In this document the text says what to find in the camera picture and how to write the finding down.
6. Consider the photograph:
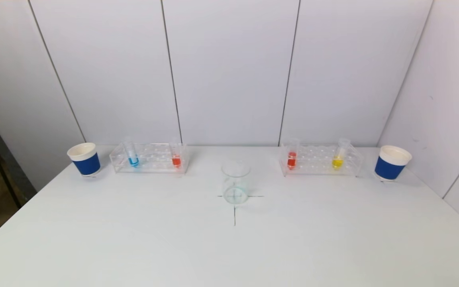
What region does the blue pigment test tube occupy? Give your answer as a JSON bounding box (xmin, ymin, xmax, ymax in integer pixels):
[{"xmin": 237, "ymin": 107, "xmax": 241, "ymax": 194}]
[{"xmin": 123, "ymin": 138, "xmax": 140, "ymax": 168}]

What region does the blue white paper cup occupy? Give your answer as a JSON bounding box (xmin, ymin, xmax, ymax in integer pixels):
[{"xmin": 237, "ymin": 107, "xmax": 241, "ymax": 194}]
[
  {"xmin": 374, "ymin": 145, "xmax": 412, "ymax": 182},
  {"xmin": 67, "ymin": 142, "xmax": 101, "ymax": 177}
]

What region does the yellow pigment test tube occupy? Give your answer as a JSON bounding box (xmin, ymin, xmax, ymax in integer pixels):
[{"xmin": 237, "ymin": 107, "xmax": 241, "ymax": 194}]
[{"xmin": 331, "ymin": 138, "xmax": 352, "ymax": 171}]

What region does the clear acrylic test tube rack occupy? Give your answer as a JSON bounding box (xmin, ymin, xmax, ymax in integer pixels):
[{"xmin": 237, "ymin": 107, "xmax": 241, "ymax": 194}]
[
  {"xmin": 109, "ymin": 143, "xmax": 190, "ymax": 175},
  {"xmin": 279, "ymin": 143, "xmax": 365, "ymax": 177}
]

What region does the red pigment test tube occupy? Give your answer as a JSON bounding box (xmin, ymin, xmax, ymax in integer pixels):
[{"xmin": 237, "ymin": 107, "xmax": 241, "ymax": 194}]
[{"xmin": 285, "ymin": 138, "xmax": 301, "ymax": 171}]

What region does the orange-red pigment test tube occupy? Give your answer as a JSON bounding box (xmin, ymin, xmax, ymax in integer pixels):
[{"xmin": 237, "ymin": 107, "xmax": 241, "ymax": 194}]
[{"xmin": 169, "ymin": 138, "xmax": 183, "ymax": 168}]

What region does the clear glass beaker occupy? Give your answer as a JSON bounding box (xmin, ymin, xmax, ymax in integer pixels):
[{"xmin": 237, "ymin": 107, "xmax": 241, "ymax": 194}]
[{"xmin": 221, "ymin": 159, "xmax": 251, "ymax": 206}]

